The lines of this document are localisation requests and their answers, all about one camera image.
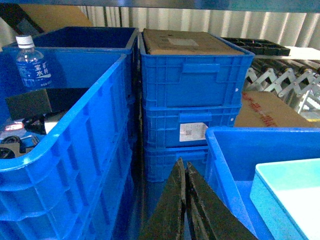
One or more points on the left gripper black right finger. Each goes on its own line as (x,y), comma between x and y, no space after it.
(208,217)

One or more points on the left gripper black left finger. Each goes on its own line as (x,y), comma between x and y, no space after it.
(168,219)

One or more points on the light cyan plastic bin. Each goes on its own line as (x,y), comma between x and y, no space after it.
(286,194)

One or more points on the bottom right blue crate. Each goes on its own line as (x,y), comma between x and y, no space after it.
(158,162)

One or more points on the low blue crate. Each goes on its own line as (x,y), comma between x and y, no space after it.
(234,152)

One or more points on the top centre blue crate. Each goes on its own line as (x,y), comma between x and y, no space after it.
(76,183)

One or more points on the middle right blue crate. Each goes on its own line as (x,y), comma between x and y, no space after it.
(172,127)

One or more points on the brown cardboard box red print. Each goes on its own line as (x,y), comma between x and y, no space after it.
(262,109)

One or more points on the top right blue crate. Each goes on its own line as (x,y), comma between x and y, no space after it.
(181,81)

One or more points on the expandable roller conveyor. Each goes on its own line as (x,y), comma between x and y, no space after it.
(295,81)

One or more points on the black flat box in crate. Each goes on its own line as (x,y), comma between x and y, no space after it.
(43,101)

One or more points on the black compartment tray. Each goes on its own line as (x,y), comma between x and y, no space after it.
(260,46)

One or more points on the brown cardboard in crate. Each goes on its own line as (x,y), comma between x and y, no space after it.
(171,42)

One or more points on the white foam board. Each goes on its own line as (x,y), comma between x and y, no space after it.
(296,53)

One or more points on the far back blue crate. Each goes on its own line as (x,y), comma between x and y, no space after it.
(82,50)

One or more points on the clear water bottle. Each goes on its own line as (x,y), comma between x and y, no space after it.
(32,65)

